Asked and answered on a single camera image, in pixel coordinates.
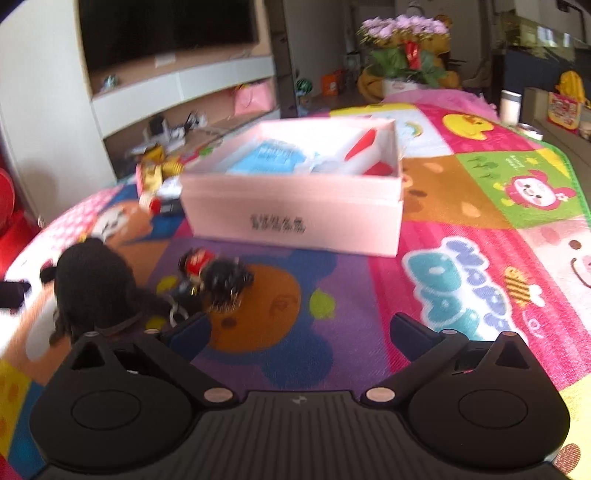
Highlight colourful cartoon play mat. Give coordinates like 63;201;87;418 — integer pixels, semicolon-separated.
0;90;591;480

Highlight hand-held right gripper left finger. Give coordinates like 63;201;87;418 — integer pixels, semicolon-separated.
64;312;235;409

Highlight yellow child backpack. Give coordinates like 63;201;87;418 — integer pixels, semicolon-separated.
547;71;587;134

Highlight black television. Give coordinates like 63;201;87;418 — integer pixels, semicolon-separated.
76;0;259;72

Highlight beige sofa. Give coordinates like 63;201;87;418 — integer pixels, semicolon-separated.
531;117;591;155

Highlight potted pink flower plant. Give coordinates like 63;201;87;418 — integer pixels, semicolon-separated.
358;14;451;95

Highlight pink gift bag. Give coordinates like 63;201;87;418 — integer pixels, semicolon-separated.
233;80;275;116

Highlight large yellow plush bear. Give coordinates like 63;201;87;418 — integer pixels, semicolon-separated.
358;14;462;100

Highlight black plush toy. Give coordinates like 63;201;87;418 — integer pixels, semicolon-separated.
39;237;171;344

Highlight red and black keychain toy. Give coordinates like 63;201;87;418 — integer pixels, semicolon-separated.
168;247;256;324

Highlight pink cardboard box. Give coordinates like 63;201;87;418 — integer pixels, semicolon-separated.
179;116;404;258

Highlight red and white packet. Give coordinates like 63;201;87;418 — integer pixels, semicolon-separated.
342;129;393;176

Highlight red object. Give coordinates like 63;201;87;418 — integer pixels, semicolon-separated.
0;168;40;273

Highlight dark aquarium cabinet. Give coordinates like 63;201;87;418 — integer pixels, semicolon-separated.
492;0;591;93

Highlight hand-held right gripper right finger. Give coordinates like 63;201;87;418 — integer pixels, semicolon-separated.
364;312;535;409

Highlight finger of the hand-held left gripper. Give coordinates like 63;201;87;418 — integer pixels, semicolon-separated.
0;281;31;310

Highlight yellow hat doll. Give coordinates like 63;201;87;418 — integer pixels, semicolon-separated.
136;145;185;190

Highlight orange paper bag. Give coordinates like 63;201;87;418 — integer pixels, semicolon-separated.
322;71;345;96

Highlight blue toy in box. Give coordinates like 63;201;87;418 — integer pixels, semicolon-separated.
226;141;308;176

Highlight white TV cabinet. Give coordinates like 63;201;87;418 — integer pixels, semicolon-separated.
0;0;282;227

